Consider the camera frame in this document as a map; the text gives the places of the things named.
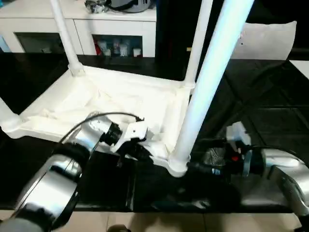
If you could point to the grey cushion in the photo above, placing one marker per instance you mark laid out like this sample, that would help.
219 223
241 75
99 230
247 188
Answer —
270 41

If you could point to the small yellow label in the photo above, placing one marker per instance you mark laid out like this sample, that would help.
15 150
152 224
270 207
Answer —
189 49

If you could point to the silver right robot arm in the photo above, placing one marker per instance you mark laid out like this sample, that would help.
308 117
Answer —
285 169

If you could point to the white board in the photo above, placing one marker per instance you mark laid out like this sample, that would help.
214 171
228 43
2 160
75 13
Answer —
301 67

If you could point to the black work mat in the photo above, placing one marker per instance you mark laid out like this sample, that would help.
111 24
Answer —
270 96

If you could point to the black cabinet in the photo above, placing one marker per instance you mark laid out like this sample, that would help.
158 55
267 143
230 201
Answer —
174 24

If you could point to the dark gear on cabinet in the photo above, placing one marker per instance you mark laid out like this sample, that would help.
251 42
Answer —
120 5

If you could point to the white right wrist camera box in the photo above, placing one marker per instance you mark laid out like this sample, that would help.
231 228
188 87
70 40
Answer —
237 135

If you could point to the white plastic table top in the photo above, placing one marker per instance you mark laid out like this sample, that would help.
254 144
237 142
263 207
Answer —
111 101

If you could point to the white cabinet with glass doors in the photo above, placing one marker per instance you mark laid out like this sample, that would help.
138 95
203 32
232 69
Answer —
72 24

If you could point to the white plastic table leg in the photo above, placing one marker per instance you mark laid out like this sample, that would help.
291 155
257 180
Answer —
7 113
212 77
198 38
65 34

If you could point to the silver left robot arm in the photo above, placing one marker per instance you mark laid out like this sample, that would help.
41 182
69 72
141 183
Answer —
63 169

